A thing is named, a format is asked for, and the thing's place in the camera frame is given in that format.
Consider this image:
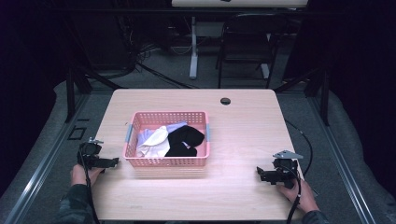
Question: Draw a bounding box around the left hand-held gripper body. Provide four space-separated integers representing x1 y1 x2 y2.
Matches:
77 136 105 171

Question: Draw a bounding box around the dark curtain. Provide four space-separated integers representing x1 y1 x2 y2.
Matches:
323 0 396 200
0 0 68 195

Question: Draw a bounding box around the lavender cloth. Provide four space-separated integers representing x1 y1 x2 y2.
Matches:
135 120 189 148

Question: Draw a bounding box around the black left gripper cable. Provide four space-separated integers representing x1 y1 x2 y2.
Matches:
78 148 101 224

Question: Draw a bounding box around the person's right hand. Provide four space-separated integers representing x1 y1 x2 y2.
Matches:
276 177 320 215

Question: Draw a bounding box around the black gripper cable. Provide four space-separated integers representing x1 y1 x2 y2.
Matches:
285 166 303 224
78 148 101 224

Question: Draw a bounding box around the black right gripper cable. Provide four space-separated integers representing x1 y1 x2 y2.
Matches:
285 166 303 224

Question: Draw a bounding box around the thin black cable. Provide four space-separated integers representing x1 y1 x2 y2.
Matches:
284 119 314 177

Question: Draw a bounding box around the pink perforated plastic basket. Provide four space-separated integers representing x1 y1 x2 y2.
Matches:
122 110 211 169

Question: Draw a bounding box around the black chair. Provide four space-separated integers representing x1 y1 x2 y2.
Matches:
216 12 291 90

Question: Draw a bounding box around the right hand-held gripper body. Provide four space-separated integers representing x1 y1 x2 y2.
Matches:
271 149 304 189

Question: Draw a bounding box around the bundle of black floor cables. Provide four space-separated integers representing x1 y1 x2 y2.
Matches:
117 15 200 90

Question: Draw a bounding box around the white desk with leg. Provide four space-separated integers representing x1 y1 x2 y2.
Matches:
171 0 309 80

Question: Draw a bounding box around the white cloth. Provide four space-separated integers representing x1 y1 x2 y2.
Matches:
136 125 171 159

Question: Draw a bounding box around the black cloth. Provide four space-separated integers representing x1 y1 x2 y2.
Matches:
163 124 205 158

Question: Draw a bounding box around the black metal stand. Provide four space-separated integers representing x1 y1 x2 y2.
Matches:
274 65 332 127
64 65 125 124

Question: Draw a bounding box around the black rectangular frame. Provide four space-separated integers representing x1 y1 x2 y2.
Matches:
67 125 88 141

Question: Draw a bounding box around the person's left hand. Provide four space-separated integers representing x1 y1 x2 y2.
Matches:
70 163 106 188

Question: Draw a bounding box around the aluminium rail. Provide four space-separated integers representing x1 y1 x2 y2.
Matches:
2 92 92 224
307 95 378 224

